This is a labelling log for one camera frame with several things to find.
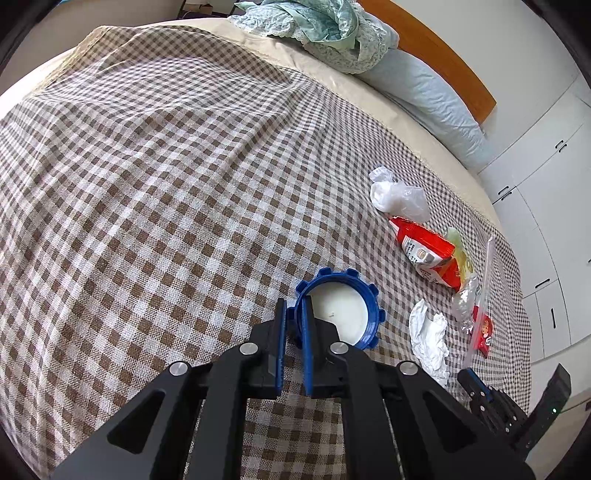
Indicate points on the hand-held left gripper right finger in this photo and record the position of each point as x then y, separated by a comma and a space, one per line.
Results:
307, 355

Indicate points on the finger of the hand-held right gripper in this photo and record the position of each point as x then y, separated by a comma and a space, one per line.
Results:
508, 410
473, 381

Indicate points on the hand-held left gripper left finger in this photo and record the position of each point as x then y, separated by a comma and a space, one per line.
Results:
280, 350

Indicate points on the blue plastic lid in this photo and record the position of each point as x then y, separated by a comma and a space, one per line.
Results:
369, 295

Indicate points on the small red packet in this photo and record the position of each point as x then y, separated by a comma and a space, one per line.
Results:
483, 332

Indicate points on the white crumpled tissue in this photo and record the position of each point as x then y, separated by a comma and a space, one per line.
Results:
429, 341

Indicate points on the clear plastic bag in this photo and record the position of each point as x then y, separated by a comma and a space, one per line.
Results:
466, 300

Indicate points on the yellow green wrapper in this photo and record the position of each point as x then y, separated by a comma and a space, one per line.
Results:
466, 263

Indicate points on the red snack packet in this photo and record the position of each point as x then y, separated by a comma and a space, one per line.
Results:
425, 244

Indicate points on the white plastic bag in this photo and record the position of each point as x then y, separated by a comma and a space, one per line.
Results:
392, 194

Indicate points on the white wardrobe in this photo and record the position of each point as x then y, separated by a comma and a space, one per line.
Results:
545, 207

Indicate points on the brown checked blanket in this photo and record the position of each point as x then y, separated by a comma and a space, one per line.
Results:
138, 184

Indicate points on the light blue pillow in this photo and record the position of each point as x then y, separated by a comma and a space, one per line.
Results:
429, 92

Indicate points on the beige bed sheet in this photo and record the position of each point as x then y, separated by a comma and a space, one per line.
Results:
295, 53

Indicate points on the green lace quilt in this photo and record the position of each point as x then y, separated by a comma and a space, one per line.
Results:
323, 27

